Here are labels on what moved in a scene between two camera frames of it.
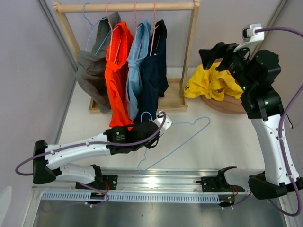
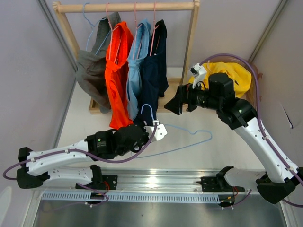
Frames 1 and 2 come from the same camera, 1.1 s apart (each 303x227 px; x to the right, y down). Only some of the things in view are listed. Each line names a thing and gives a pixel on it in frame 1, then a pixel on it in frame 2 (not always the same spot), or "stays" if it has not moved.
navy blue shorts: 154,79 stays
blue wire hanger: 176,149 → 175,126
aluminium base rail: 166,179 stays
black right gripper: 220,50 → 184,95
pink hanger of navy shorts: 155,27 stays
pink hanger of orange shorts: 112,30 stays
